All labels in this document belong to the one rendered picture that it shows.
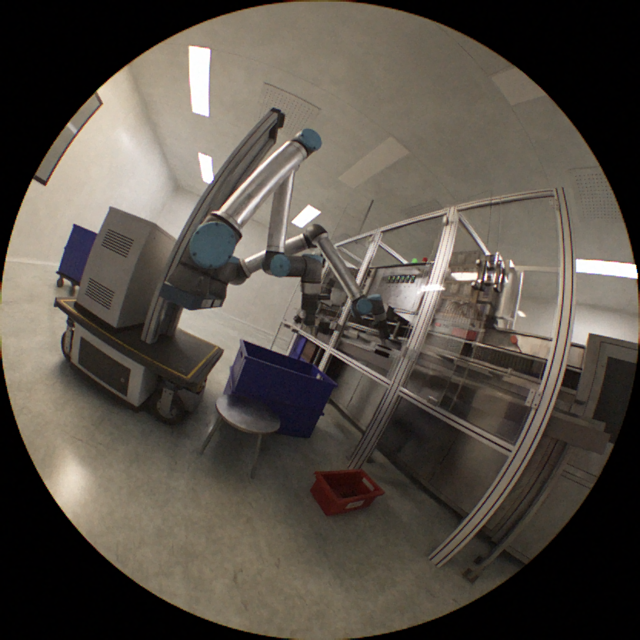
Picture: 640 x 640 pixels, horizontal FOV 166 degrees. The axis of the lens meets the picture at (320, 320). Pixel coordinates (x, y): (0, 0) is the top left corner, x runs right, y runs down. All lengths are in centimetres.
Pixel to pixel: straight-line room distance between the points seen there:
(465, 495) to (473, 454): 23
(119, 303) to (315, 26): 225
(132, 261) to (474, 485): 192
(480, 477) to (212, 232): 155
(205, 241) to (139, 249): 44
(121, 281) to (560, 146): 297
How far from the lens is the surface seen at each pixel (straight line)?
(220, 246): 72
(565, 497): 127
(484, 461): 130
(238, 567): 79
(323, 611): 82
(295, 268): 87
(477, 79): 207
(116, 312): 112
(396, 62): 211
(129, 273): 108
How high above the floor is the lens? 72
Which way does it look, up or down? 2 degrees up
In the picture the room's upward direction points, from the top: 23 degrees clockwise
